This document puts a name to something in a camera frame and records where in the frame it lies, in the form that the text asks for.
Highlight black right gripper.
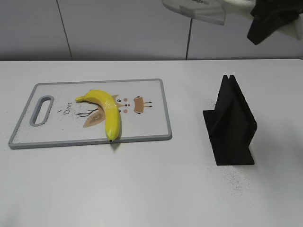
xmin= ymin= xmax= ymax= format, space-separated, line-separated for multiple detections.
xmin=247 ymin=0 xmax=303 ymax=45

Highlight yellow plastic banana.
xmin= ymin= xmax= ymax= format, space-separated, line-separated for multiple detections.
xmin=75 ymin=90 xmax=121 ymax=142

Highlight white-handled kitchen knife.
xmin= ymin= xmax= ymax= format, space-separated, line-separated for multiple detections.
xmin=162 ymin=0 xmax=226 ymax=25

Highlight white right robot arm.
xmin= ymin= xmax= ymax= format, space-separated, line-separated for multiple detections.
xmin=224 ymin=0 xmax=303 ymax=45

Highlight black knife stand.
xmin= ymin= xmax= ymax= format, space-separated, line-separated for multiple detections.
xmin=203 ymin=75 xmax=257 ymax=166

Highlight white grey-rimmed cutting board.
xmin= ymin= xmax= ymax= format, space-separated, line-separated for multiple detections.
xmin=9 ymin=79 xmax=172 ymax=149

